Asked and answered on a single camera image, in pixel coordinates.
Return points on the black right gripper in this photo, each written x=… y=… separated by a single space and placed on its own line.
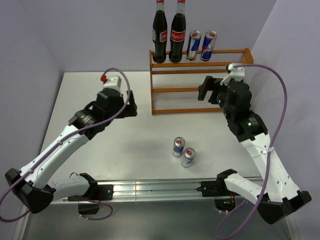
x=210 y=82

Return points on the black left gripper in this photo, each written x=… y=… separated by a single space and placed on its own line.
x=131 y=110

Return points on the silver blue can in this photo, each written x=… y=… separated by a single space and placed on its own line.
x=208 y=44
x=178 y=146
x=193 y=45
x=188 y=157

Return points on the cola glass bottle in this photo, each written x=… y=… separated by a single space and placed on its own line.
x=159 y=33
x=178 y=33

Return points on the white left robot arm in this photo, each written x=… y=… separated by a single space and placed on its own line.
x=32 y=183

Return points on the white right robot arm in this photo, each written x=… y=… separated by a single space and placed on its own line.
x=279 y=196

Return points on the orange wooden shelf rack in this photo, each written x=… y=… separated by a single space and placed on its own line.
x=174 y=86

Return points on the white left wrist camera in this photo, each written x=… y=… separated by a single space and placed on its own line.
x=112 y=82

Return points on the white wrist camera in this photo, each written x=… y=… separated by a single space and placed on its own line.
x=112 y=82
x=236 y=72

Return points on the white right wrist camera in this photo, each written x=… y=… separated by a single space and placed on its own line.
x=236 y=72

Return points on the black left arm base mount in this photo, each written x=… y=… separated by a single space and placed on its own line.
x=103 y=192

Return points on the aluminium front rail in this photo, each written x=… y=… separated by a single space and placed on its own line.
x=151 y=190

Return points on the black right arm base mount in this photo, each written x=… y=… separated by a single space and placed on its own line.
x=224 y=199

